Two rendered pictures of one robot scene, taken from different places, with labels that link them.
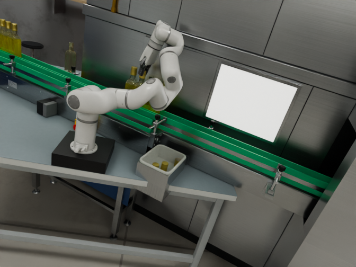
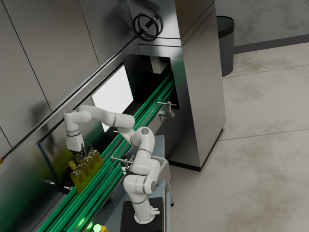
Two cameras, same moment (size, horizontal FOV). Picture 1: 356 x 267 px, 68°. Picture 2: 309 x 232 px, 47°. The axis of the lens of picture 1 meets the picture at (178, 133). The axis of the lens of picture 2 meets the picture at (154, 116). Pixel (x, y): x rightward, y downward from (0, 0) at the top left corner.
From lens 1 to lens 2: 200 cm
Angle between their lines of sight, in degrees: 62
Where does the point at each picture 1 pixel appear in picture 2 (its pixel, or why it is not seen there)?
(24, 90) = not seen: outside the picture
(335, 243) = (196, 98)
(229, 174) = not seen: hidden behind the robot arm
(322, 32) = (111, 31)
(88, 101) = (157, 173)
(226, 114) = not seen: hidden behind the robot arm
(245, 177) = (153, 124)
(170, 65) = (129, 117)
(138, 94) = (152, 142)
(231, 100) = (108, 107)
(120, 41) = (20, 173)
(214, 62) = (88, 100)
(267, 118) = (124, 93)
